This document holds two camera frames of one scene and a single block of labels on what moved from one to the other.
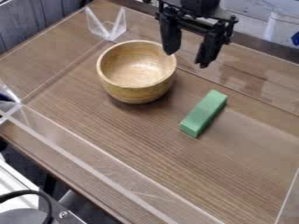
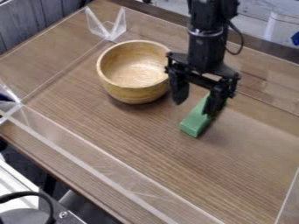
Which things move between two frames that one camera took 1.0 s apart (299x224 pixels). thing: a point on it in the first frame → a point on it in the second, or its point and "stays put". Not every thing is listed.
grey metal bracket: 60,214 stays put
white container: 280,24 stays put
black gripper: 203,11 → 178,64
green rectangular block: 202,115 stays put
